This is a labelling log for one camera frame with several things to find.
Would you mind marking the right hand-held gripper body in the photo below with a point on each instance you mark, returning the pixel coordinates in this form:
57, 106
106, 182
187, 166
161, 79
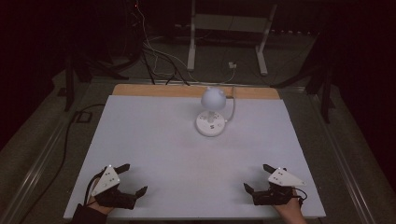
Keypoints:
281, 179

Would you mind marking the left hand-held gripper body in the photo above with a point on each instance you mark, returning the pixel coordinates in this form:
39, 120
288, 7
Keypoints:
107, 182

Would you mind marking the person's left hand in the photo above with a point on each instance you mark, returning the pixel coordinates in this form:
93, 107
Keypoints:
99, 206

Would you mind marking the person's right hand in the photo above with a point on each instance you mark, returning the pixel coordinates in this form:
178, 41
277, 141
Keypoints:
292, 211

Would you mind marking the white table mat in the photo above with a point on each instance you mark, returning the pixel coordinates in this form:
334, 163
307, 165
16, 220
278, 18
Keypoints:
186, 161

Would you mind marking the black floor box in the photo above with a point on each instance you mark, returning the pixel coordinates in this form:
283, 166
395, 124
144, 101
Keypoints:
84, 117

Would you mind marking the wooden table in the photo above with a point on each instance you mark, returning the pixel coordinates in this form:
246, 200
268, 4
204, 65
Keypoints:
155, 90

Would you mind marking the white dome desk lamp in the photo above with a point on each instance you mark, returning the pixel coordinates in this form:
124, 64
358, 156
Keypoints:
213, 99

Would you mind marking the black tripod stand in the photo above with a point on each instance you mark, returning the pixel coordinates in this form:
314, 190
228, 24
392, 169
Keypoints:
325, 93
70, 84

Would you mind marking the white plug adapter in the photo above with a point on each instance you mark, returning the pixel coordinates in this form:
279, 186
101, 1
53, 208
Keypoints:
232, 65

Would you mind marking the white metal stand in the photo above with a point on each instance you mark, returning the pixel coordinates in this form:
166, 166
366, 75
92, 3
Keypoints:
191, 46

